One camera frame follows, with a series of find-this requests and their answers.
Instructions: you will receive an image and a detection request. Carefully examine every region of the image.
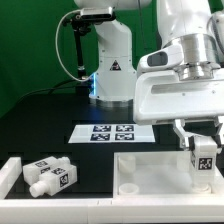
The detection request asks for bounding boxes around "white camera cable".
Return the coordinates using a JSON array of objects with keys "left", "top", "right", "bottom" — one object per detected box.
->
[{"left": 55, "top": 9, "right": 92, "bottom": 82}]

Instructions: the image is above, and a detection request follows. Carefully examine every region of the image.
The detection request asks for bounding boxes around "black cable on table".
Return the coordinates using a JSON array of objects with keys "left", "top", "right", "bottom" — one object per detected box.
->
[{"left": 16, "top": 79, "right": 84, "bottom": 104}]

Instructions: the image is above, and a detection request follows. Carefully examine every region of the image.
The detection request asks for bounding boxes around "white square tabletop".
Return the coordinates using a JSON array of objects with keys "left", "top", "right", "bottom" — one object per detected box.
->
[{"left": 112, "top": 150, "right": 224, "bottom": 200}]

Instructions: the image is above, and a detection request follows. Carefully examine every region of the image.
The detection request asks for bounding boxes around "black camera stand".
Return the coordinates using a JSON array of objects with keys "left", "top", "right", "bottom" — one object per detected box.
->
[{"left": 62, "top": 16, "right": 91, "bottom": 96}]

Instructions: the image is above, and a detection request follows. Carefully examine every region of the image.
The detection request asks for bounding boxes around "white sheet with tags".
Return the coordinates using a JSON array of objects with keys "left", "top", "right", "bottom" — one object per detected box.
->
[{"left": 69, "top": 124, "right": 155, "bottom": 143}]

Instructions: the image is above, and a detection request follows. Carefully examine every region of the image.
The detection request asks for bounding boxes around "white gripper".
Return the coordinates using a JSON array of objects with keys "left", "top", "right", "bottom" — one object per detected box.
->
[{"left": 133, "top": 69, "right": 224, "bottom": 151}]

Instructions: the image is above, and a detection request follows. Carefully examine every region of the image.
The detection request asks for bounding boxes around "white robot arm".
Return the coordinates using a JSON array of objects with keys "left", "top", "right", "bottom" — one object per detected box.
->
[{"left": 74, "top": 0, "right": 224, "bottom": 149}]

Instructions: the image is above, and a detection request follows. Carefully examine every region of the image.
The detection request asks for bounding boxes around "grey camera on stand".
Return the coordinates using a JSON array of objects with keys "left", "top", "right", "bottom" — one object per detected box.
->
[{"left": 80, "top": 7, "right": 113, "bottom": 21}]

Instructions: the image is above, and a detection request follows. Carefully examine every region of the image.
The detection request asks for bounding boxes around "white U-shaped fence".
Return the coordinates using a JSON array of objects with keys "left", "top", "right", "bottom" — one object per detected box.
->
[{"left": 0, "top": 157, "right": 224, "bottom": 224}]

